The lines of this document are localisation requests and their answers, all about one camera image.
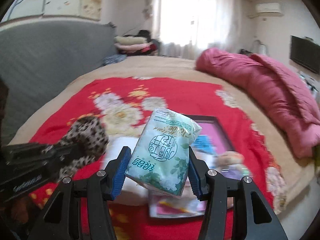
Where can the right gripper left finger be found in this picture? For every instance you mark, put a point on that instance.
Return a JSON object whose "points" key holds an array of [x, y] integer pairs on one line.
{"points": [[61, 216]]}

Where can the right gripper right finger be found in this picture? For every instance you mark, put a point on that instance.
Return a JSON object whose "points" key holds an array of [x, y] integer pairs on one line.
{"points": [[253, 217]]}

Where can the leopard print scrunchie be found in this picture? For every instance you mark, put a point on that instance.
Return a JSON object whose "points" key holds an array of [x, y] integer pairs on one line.
{"points": [[90, 135]]}

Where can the green tissue pack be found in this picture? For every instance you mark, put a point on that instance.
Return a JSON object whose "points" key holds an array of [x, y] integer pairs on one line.
{"points": [[160, 159]]}

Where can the beige bed sheet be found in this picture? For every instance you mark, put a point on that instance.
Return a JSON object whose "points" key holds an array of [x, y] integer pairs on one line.
{"points": [[303, 190]]}

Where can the grey quilted headboard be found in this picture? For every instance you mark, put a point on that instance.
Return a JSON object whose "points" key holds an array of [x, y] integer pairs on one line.
{"points": [[39, 59]]}

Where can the red floral blanket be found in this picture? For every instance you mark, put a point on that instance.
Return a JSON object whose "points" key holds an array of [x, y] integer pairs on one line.
{"points": [[227, 143]]}

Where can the pink red quilt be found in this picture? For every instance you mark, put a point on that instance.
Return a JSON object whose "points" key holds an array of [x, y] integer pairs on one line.
{"points": [[280, 92]]}

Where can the blue patterned cloth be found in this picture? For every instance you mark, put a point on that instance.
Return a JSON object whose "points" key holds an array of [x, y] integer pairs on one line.
{"points": [[116, 58]]}

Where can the stack of folded blankets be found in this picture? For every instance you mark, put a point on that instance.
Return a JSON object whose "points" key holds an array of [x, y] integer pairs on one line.
{"points": [[135, 45]]}

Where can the white air conditioner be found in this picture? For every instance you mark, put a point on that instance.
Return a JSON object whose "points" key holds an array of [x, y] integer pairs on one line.
{"points": [[268, 8]]}

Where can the white sheer curtain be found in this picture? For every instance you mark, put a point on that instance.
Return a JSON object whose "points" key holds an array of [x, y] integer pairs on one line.
{"points": [[185, 28]]}

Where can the black wall television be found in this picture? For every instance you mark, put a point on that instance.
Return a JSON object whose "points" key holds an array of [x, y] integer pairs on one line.
{"points": [[305, 53]]}

